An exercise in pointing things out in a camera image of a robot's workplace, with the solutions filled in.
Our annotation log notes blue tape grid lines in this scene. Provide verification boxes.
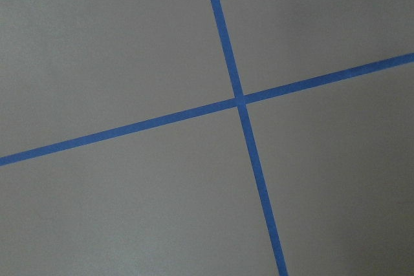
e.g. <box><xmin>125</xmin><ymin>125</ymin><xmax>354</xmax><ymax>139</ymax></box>
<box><xmin>1</xmin><ymin>0</ymin><xmax>413</xmax><ymax>275</ymax></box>

